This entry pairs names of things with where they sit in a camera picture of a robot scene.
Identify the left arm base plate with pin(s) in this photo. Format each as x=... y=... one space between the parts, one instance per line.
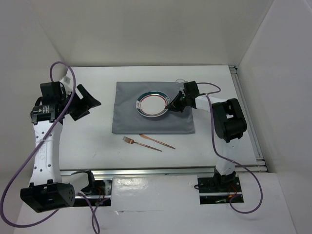
x=99 y=194

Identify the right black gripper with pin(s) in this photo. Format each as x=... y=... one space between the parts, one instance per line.
x=174 y=105

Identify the copper knife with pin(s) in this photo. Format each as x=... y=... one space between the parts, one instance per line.
x=154 y=140

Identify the aluminium front rail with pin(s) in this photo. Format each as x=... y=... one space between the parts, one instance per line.
x=164 y=171

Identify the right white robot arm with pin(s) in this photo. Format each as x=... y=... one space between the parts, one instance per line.
x=228 y=126

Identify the copper fork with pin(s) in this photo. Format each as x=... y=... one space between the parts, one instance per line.
x=131 y=141

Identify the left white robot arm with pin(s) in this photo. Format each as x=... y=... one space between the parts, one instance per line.
x=47 y=191

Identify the grey cloth placemat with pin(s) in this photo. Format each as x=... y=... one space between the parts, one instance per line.
x=126 y=119

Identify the white plate green red rim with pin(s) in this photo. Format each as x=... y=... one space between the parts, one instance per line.
x=152 y=104

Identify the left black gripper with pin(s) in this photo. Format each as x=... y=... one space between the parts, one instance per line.
x=87 y=100

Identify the clear glass cup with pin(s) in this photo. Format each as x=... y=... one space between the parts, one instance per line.
x=181 y=82

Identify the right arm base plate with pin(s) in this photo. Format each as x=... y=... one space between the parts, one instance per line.
x=210 y=193

